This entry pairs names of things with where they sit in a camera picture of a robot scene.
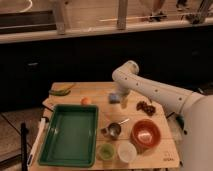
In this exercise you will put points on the green plastic tray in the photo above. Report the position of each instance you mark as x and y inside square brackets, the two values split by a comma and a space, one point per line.
[70, 140]

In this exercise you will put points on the black pole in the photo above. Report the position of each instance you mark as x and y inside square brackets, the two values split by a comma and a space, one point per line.
[24, 147]

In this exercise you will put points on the orange bowl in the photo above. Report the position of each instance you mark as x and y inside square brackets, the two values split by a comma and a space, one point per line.
[146, 134]

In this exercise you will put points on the blue sponge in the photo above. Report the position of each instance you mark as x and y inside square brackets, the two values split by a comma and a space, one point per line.
[113, 98]

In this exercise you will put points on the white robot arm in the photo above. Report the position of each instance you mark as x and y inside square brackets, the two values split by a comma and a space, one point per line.
[196, 147]

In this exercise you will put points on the orange fruit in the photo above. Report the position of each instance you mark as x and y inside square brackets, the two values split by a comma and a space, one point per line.
[85, 101]

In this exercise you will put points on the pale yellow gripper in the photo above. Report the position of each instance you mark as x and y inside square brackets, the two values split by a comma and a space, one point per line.
[123, 102]

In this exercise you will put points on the yellow banana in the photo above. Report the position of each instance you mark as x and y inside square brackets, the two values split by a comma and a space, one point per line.
[65, 88]

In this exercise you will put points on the green plastic cup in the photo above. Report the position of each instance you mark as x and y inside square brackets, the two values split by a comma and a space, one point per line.
[105, 152]

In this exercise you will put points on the white plastic cup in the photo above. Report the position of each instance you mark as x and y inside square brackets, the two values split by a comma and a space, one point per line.
[127, 152]

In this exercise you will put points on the metal measuring cup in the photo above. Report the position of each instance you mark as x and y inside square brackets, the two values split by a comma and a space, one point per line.
[113, 130]

